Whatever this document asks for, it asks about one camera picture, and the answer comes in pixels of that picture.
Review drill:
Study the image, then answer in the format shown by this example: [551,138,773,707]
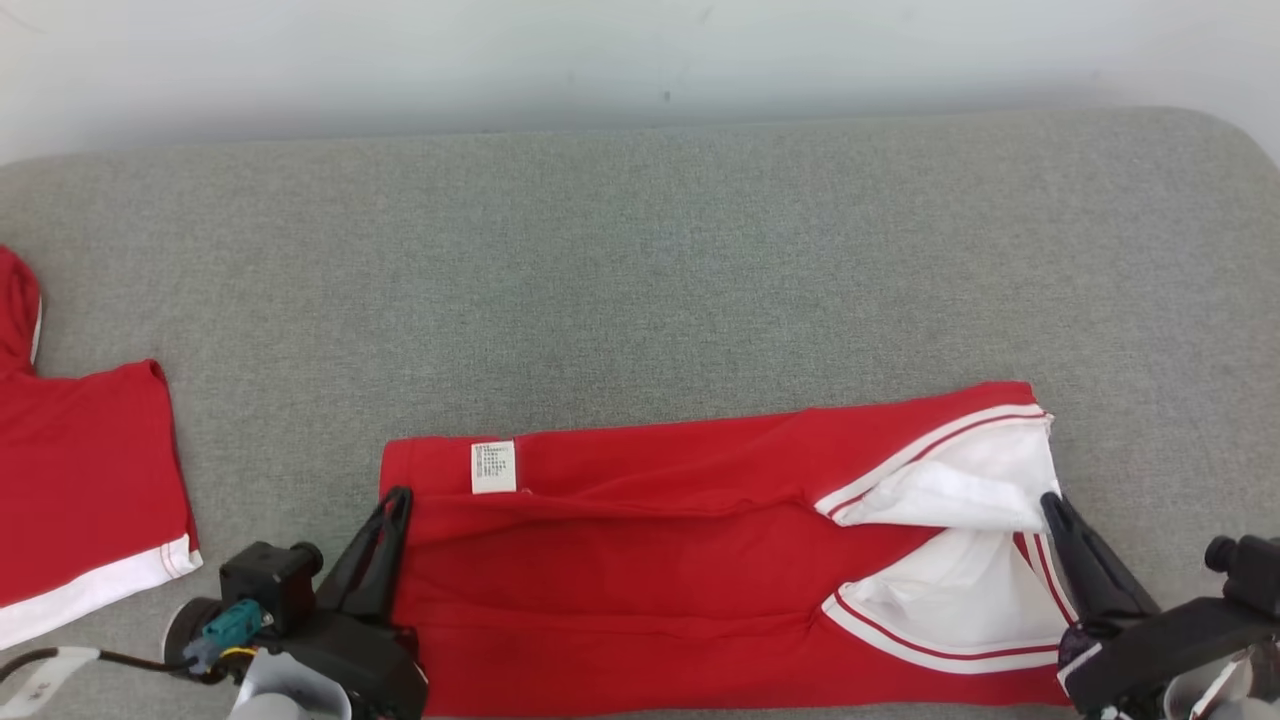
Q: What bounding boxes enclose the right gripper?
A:
[1040,493,1280,713]

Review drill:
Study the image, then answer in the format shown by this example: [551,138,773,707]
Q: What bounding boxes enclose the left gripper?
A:
[270,487,429,720]

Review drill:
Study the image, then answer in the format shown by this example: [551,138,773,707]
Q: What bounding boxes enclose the red basketball jersey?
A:
[378,380,1081,718]

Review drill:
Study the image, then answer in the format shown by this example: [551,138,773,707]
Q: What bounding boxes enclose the red shorts white trim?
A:
[0,245,203,651]

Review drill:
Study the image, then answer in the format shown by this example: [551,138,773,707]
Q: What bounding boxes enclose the teal left camera connector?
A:
[183,600,269,673]

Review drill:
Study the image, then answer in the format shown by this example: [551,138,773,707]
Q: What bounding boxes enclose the thin black cable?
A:
[0,645,226,691]

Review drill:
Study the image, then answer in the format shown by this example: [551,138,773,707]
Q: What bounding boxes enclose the white cable tag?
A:
[0,647,101,718]

